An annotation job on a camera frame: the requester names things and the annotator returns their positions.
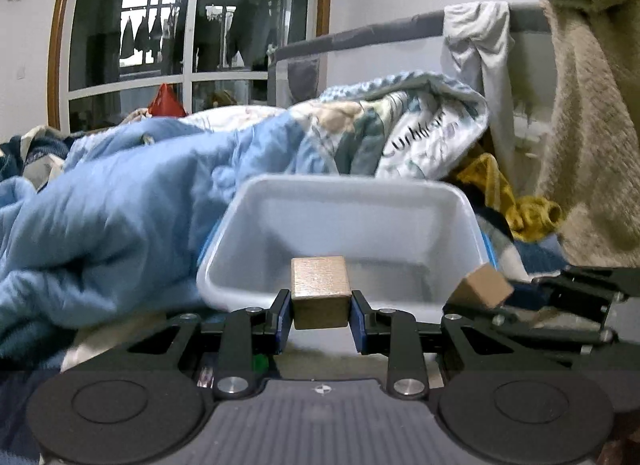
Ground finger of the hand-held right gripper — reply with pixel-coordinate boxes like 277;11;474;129
530;266;640;307
442;301;617;346

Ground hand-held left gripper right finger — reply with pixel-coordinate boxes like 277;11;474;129
350;290;568;398

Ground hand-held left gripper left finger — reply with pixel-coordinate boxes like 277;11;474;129
90;289;294;398

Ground wooden cube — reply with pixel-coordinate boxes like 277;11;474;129
290;256;352;330
450;264;515;308

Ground white plastic container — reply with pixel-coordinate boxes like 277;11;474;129
196;174;498;326

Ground yellow cloth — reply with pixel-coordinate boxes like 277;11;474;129
452;152;566;243

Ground beige towel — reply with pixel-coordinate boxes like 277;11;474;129
536;0;640;268

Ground light blue quilt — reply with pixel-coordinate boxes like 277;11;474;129
0;112;341;346

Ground white printed quilt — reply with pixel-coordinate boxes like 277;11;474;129
180;70;491;181

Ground red bag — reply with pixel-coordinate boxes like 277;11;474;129
146;84;187;119

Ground white cloth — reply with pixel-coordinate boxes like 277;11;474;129
442;1;526;196

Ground wooden framed window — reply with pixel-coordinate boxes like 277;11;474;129
47;0;333;133

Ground grey bed rail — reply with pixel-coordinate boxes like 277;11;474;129
267;1;551;111

